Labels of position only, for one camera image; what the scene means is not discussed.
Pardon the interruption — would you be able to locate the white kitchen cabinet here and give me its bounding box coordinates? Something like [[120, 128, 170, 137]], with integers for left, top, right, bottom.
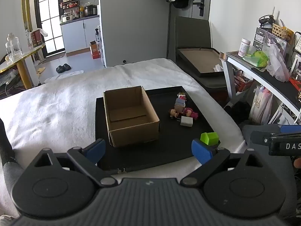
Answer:
[[60, 15, 100, 54]]

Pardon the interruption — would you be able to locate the person's leg with black sock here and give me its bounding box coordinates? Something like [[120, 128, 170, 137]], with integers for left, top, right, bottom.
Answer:
[[0, 118, 25, 217]]

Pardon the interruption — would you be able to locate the clutter under gold table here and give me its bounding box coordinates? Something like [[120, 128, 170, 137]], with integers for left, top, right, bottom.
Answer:
[[0, 69, 24, 92]]

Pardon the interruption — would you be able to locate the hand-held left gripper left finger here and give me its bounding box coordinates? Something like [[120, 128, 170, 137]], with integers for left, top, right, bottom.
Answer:
[[35, 138, 118, 187]]

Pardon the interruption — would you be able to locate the figurine in blue bed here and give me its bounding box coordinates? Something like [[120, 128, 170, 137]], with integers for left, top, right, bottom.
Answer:
[[174, 94, 188, 111]]

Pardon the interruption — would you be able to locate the black-framed glass door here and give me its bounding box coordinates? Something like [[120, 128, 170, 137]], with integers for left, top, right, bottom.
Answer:
[[33, 0, 66, 57]]

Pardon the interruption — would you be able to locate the orange cardboard box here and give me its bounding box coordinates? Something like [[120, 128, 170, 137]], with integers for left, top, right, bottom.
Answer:
[[89, 40, 101, 59]]

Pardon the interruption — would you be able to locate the green bag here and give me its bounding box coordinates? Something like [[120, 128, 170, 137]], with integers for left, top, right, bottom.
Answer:
[[242, 50, 270, 69]]

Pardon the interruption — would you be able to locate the small drawer organizer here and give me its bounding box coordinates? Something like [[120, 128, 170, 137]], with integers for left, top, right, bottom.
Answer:
[[253, 27, 287, 52]]

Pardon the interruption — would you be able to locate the white plastic bag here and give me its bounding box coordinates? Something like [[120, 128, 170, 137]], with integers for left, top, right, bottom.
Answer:
[[263, 44, 290, 82]]

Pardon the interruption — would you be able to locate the pink doll figurine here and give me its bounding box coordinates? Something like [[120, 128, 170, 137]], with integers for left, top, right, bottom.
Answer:
[[182, 108, 199, 119]]

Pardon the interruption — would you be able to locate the white jar with label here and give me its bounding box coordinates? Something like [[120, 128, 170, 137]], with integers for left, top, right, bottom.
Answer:
[[238, 38, 252, 57]]

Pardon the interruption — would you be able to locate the brown cardboard box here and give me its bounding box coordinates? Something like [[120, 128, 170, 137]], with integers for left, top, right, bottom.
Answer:
[[103, 86, 160, 148]]

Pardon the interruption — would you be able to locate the black door handle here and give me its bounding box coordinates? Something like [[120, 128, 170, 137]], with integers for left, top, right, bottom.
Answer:
[[193, 0, 205, 17]]

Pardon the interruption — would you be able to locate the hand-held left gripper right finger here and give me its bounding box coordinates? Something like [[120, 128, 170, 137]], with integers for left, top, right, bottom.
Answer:
[[181, 139, 262, 186]]

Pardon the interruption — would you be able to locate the white shopping bag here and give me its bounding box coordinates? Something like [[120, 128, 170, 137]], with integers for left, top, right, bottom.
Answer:
[[249, 86, 273, 125]]

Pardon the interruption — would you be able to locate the white charger plug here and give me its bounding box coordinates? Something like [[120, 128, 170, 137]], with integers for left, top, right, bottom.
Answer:
[[178, 116, 193, 127]]

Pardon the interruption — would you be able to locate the round gold table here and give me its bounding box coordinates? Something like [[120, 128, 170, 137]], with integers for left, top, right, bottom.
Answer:
[[0, 44, 46, 90]]

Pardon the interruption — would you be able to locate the wicker basket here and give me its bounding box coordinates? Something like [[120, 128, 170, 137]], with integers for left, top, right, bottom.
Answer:
[[272, 23, 294, 40]]

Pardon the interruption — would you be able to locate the gold mirror frame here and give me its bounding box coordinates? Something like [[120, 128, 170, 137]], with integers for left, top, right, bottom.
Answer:
[[21, 0, 32, 31]]

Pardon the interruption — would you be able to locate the grey chair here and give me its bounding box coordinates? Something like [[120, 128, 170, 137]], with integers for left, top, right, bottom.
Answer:
[[175, 16, 230, 90]]

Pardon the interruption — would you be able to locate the red basket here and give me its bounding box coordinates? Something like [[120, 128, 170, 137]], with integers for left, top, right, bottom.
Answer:
[[234, 70, 254, 93]]

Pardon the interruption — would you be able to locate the red box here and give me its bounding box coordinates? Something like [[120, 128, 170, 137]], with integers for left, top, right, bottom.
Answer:
[[30, 29, 44, 47]]

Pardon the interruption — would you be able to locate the black tray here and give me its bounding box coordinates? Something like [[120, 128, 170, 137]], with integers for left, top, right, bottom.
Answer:
[[95, 86, 221, 172]]

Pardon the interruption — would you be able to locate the green hexagonal container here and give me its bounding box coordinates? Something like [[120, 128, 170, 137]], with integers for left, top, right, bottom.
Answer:
[[200, 132, 221, 146]]

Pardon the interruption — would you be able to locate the white desk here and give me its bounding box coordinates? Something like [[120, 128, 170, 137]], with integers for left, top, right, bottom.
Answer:
[[221, 52, 301, 125]]

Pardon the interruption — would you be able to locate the brown-haired doll figurine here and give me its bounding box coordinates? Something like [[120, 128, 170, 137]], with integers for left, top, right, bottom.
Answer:
[[168, 108, 181, 119]]

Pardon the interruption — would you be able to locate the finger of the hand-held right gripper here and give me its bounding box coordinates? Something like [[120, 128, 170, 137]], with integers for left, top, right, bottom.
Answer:
[[250, 124, 301, 146]]

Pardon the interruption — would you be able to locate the clear glass bottle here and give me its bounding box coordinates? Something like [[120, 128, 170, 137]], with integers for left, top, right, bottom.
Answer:
[[5, 33, 23, 63]]

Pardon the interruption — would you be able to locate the black frame with cardboard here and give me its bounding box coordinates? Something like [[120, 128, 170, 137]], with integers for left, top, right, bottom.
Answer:
[[176, 47, 226, 78]]

